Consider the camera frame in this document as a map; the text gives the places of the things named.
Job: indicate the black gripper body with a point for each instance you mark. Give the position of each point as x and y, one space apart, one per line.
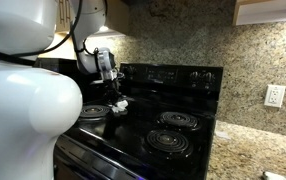
111 88

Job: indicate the white napkin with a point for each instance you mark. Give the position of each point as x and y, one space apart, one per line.
120 106

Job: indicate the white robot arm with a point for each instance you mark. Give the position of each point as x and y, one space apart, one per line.
36 105

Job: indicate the black electric stove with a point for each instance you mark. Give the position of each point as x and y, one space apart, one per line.
165 132

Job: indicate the black microwave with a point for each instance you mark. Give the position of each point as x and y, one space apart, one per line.
92 86

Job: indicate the white upper cabinet right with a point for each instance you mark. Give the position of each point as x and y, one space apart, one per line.
259 11

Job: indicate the white towel on counter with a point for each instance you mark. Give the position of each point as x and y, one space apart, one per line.
272 176

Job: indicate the white wall outlet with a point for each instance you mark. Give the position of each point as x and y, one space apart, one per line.
274 95

